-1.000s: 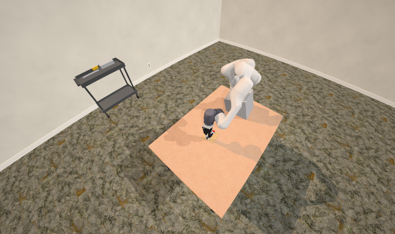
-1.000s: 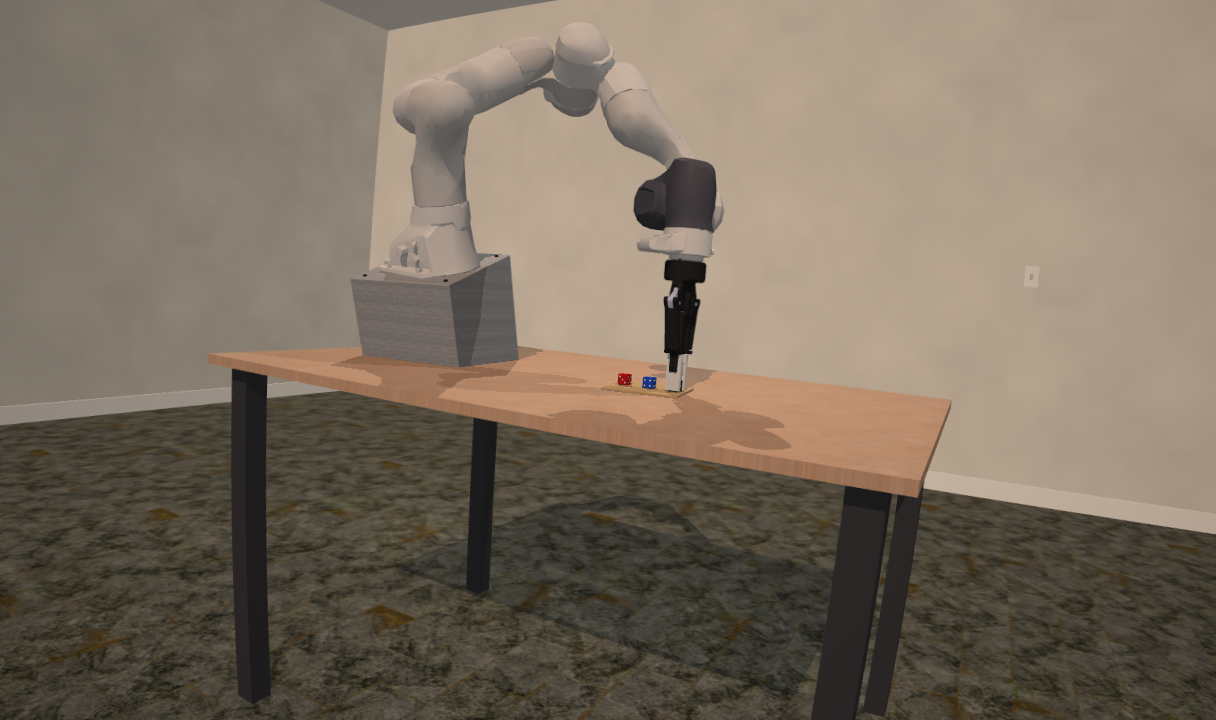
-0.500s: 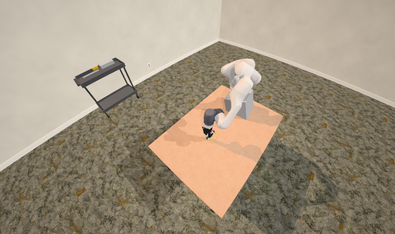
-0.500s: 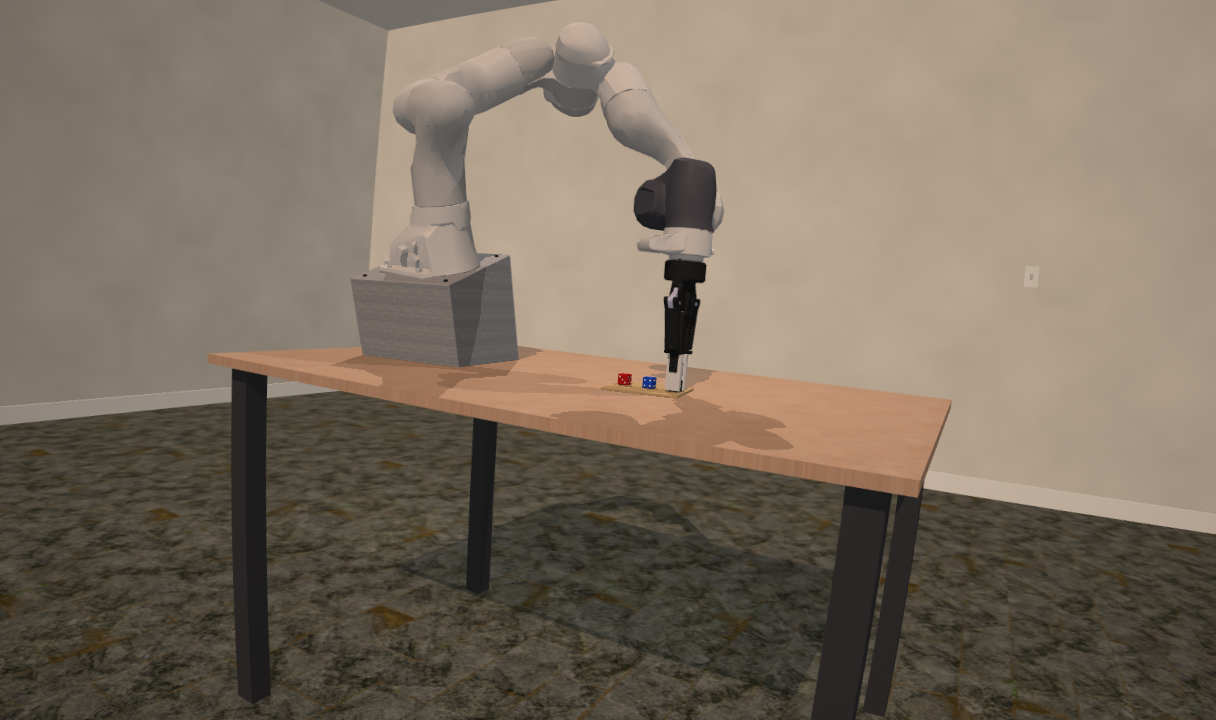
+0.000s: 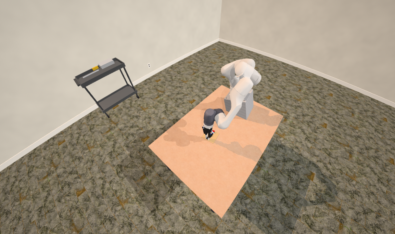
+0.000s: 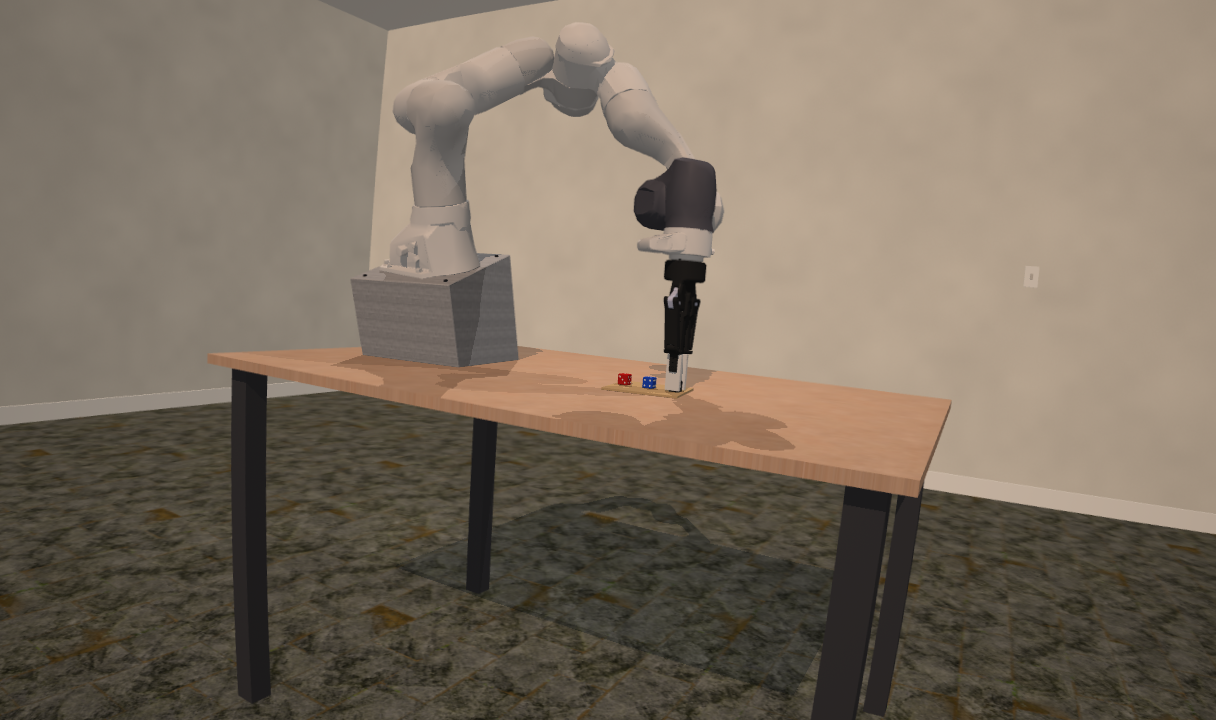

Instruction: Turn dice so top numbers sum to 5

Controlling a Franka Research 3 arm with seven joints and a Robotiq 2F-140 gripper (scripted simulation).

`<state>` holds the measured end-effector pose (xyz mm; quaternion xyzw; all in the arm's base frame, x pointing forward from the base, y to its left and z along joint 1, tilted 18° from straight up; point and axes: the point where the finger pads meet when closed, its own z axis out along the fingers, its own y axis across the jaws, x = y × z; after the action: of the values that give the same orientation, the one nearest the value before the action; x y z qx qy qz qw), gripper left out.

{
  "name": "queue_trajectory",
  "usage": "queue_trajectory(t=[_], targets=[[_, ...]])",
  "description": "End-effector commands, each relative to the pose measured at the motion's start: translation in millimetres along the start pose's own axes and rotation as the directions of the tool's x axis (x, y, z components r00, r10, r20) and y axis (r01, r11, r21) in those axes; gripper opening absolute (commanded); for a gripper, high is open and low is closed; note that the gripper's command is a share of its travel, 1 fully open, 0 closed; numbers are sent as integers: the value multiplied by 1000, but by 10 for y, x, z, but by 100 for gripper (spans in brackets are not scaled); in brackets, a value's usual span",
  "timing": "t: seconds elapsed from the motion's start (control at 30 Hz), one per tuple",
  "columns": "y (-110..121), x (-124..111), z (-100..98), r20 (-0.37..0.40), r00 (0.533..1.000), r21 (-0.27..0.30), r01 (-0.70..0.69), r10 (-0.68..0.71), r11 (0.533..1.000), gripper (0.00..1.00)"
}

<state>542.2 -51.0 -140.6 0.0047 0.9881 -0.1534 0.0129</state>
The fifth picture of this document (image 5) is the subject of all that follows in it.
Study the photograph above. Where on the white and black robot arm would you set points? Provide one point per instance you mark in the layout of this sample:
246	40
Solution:
240	85

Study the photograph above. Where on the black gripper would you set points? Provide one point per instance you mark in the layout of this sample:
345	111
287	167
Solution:
207	132

